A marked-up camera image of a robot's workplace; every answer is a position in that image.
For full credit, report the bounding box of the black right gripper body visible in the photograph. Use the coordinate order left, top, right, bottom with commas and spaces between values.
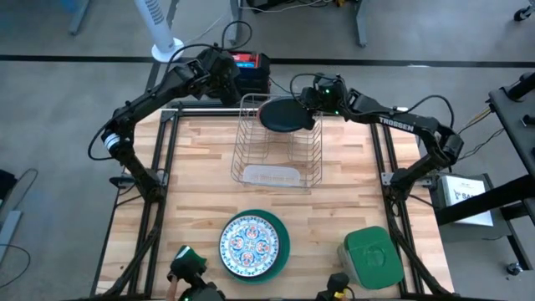
299, 74, 351, 119

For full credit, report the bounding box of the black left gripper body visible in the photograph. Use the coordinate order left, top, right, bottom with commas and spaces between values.
196, 48, 242, 89

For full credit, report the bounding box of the dark blue-green plate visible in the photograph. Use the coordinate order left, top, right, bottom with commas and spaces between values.
257, 98, 318, 134

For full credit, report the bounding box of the silver wire dish rack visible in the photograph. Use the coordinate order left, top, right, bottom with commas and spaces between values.
230, 93, 324, 189

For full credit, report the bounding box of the large teal green plate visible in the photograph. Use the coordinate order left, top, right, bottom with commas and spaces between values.
219, 208, 292, 285

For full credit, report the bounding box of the floral patterned white plate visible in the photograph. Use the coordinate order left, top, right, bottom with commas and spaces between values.
219, 214, 280, 278

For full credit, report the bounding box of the red black power station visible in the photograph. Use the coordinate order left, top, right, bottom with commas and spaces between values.
228, 49, 272, 97

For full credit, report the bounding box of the grey desk leg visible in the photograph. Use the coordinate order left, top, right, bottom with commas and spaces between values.
354, 0, 369, 48
68, 0, 94, 37
227, 0, 246, 46

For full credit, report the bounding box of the white tower fan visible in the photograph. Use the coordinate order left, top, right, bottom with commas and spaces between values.
133, 0, 186, 64

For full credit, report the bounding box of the translucent plastic cutlery holder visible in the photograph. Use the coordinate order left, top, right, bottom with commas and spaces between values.
242, 165, 302, 188

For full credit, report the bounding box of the green lid plastic container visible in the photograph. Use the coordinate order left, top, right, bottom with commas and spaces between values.
337, 225, 405, 291

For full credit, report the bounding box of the green white sponge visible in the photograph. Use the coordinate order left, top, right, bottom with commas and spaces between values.
174, 245, 208, 268

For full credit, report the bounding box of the black yellow handheld tool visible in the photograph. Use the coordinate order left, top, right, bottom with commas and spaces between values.
315, 272, 350, 301

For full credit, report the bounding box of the white printed box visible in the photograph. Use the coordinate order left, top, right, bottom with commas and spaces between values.
441, 175, 495, 228

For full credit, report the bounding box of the person's hand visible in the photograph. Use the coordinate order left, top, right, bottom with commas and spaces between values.
166, 256, 209, 301

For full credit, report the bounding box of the black side stand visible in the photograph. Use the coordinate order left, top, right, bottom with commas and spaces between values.
432, 71, 535, 277

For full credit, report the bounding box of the black device green light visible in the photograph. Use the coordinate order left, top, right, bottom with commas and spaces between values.
179, 282, 227, 301

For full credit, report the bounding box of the black caster wheel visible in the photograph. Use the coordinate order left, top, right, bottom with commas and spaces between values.
514, 4, 535, 23

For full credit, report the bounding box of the coloured cable bundle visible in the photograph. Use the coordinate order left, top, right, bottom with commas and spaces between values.
457, 104, 507, 162

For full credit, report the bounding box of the black aluminium table frame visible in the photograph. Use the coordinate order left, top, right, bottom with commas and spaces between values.
89, 99, 455, 300

